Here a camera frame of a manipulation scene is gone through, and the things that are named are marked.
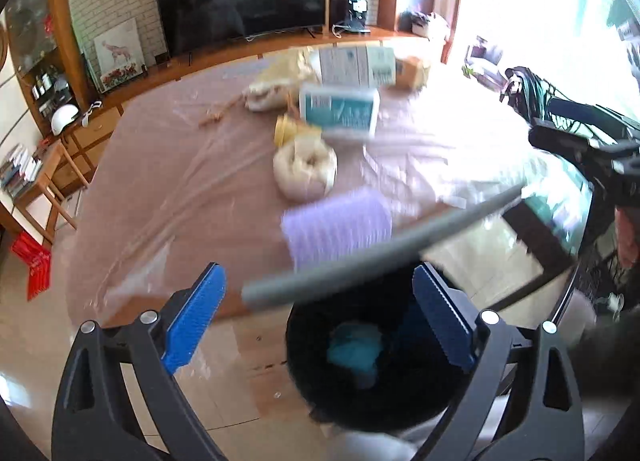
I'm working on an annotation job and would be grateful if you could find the purple hair roller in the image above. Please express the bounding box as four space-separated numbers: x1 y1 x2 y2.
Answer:
281 187 393 270

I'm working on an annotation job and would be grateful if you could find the white teal floss box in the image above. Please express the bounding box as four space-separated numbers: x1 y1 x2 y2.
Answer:
298 84 381 139

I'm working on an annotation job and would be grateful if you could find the black trash bin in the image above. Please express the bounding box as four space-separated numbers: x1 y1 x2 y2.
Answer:
285 265 468 433

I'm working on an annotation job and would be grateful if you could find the beige drawstring pouch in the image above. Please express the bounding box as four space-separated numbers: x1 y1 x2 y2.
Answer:
198 46 320 127

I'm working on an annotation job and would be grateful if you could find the stack of books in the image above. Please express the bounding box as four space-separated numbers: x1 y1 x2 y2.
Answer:
1 143 42 199

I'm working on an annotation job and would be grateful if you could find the beige paper towel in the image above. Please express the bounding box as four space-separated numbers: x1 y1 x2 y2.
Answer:
272 135 337 203

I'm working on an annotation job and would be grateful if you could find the teal trash in bin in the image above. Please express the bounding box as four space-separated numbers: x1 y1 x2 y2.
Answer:
326 322 383 389

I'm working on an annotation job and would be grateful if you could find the white round helmet lamp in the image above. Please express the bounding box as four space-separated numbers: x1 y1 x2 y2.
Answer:
51 103 79 136

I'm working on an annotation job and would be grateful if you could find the black coffee machine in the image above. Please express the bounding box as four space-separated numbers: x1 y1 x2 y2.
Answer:
345 0 370 34

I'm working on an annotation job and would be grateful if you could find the wooden tv cabinet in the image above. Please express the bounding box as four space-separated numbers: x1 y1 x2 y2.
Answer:
0 0 452 202

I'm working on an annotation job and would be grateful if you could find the red plastic basket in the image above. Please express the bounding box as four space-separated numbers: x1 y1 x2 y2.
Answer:
11 231 51 301

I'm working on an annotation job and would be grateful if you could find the white printed carton box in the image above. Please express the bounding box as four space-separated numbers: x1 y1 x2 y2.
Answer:
311 46 428 90

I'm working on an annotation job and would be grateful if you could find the wooden side stool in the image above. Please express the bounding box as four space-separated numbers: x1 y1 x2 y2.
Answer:
14 141 90 247

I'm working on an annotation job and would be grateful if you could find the yellow small cup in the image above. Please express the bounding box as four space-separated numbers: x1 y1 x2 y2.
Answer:
273 114 322 148

